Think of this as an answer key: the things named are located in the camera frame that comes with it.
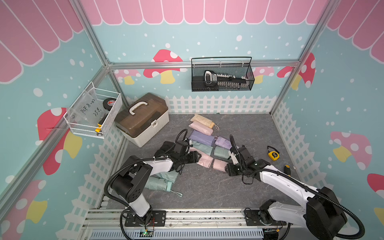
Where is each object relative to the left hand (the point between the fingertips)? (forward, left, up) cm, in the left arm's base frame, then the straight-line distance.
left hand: (197, 158), depth 92 cm
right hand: (-7, -18, +2) cm, 19 cm away
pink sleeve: (0, -5, -2) cm, 5 cm away
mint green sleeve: (+10, -3, -3) cm, 10 cm away
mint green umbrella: (-16, +20, +1) cm, 25 cm away
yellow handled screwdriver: (-6, -54, -2) cm, 55 cm away
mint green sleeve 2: (-11, +15, -2) cm, 19 cm away
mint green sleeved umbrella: (+5, -15, 0) cm, 16 cm away
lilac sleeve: (+17, -3, -1) cm, 17 cm away
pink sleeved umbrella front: (-4, -13, 0) cm, 14 cm away
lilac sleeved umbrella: (+12, -17, 0) cm, 21 cm away
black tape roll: (+17, +49, +30) cm, 59 cm away
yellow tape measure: (+4, -48, -1) cm, 49 cm away
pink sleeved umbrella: (+26, -3, -1) cm, 26 cm away
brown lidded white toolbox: (+16, +32, +17) cm, 40 cm away
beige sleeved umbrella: (+30, -4, +1) cm, 30 cm away
